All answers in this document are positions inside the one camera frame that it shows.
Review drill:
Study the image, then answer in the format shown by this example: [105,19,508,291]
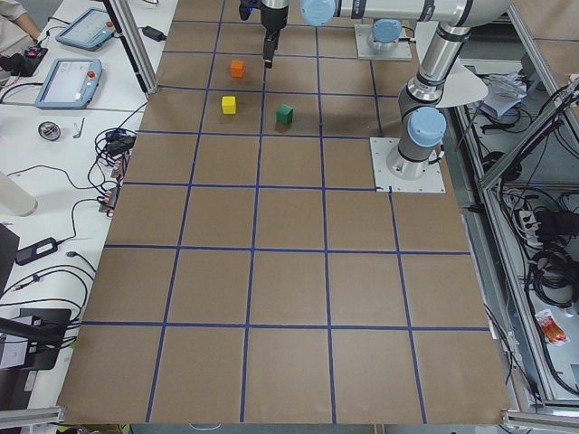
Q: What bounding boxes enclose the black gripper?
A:
[260,4,289,69]

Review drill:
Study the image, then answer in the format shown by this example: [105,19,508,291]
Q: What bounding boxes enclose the white paper roll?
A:
[0,173,38,217]

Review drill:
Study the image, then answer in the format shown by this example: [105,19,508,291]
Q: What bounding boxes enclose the orange snack packet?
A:
[535,309,568,345]

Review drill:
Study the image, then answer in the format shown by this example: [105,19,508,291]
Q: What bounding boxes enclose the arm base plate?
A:
[355,22,413,61]
[369,137,446,194]

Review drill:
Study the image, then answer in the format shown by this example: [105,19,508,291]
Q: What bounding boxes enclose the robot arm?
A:
[398,1,511,164]
[255,1,466,69]

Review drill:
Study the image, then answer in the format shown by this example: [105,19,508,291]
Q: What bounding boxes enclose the coiled black cables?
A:
[527,246,579,308]

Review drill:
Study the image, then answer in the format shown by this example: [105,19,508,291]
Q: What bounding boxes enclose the power strip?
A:
[517,209,543,249]

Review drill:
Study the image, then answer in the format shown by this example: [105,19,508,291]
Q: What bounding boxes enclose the round tape measure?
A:
[37,121,62,141]

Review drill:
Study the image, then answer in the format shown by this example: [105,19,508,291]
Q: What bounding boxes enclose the orange block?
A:
[230,59,246,79]

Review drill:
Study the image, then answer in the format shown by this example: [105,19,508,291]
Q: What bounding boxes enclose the yellow block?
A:
[221,95,237,115]

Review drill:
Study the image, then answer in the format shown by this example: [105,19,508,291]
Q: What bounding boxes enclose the black power adapter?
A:
[15,237,59,266]

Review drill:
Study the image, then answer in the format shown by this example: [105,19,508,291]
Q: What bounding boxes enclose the green block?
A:
[276,103,294,125]

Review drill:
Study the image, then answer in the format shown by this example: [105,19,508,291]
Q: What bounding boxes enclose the upper teach pendant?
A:
[56,7,115,52]

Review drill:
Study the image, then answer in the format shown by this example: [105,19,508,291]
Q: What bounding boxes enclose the teach pendant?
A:
[56,7,115,52]
[34,58,102,109]

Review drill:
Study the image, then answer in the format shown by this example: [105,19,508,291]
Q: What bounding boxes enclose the aluminium frame post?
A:
[103,0,158,95]

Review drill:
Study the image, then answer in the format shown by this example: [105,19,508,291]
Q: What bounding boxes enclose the lower teach pendant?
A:
[34,58,102,109]

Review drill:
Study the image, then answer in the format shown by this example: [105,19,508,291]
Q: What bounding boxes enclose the hex key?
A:
[72,118,85,138]

